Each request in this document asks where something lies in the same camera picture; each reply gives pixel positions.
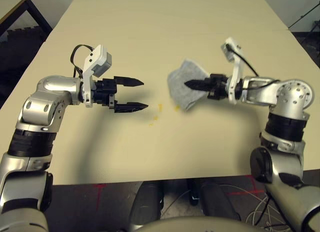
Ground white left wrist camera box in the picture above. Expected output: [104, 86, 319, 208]
[82, 44, 113, 108]

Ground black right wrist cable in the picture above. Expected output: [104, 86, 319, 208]
[224, 42, 281, 90]

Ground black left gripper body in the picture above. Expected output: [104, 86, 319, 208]
[93, 77, 120, 110]

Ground black-framed wooden side table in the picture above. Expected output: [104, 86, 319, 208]
[0, 0, 54, 38]

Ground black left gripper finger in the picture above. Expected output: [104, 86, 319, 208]
[113, 101, 150, 115]
[114, 76, 146, 88]

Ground red tape floor cross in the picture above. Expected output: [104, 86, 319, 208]
[91, 183, 109, 218]

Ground black table leg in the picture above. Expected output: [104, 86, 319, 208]
[187, 178, 201, 207]

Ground black tripod stand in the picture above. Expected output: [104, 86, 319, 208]
[288, 1, 320, 31]

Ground black foam floor mats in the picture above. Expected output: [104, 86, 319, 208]
[0, 25, 49, 104]

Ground white floor cable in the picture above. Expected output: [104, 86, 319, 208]
[244, 186, 277, 231]

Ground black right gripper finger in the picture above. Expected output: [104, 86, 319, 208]
[185, 77, 211, 86]
[184, 83, 211, 92]

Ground grey left robot leg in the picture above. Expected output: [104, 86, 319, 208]
[129, 183, 165, 231]

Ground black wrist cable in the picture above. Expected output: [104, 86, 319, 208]
[224, 42, 281, 90]
[70, 44, 91, 80]

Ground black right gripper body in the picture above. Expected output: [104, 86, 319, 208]
[204, 73, 230, 101]

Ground grey robot torso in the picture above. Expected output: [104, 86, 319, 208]
[139, 215, 297, 232]

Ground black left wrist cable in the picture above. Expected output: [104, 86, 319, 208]
[70, 44, 91, 80]

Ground grey rag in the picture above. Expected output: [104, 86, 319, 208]
[166, 58, 211, 112]

